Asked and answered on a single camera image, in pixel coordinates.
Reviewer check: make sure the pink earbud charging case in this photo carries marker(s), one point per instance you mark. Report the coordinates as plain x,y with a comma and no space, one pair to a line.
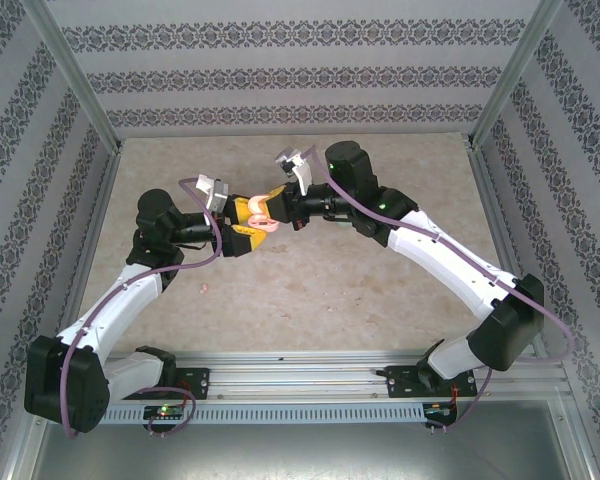
262,222

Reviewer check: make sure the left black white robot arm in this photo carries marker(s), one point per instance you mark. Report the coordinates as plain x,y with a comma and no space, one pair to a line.
60,385

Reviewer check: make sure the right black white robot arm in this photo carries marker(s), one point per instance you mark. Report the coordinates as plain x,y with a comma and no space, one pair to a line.
455,265

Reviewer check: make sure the left small circuit board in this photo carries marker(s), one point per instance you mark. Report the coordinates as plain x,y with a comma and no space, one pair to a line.
162,411

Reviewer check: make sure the small circuit board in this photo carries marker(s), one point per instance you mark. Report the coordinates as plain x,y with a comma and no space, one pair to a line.
440,410
162,411

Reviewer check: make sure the grey metal tray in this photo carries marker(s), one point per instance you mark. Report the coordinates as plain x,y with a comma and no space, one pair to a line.
300,450

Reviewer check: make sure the right small circuit board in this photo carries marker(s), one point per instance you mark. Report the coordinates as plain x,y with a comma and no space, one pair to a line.
440,410

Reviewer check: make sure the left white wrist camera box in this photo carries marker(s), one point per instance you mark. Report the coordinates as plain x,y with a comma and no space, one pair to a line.
215,192

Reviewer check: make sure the left aluminium side rail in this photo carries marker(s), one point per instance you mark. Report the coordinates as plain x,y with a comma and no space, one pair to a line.
100,210

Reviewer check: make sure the aluminium side rail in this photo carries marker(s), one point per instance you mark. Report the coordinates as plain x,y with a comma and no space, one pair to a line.
100,210
505,240

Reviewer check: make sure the aluminium mounting rail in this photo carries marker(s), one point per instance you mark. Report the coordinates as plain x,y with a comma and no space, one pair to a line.
300,375

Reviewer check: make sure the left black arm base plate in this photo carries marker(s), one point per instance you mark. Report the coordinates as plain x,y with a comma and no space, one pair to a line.
197,382

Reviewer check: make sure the right aluminium side rail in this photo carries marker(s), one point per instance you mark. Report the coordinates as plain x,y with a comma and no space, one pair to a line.
505,240

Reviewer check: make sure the left aluminium frame post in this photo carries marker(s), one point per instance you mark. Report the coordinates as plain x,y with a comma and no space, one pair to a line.
75,70

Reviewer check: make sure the aluminium frame post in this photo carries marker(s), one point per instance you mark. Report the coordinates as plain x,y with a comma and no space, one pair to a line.
517,70
75,70

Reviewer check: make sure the right aluminium frame post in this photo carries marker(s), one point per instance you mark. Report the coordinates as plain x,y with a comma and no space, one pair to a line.
517,70

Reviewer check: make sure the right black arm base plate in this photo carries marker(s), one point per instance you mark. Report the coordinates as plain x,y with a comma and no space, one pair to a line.
397,382

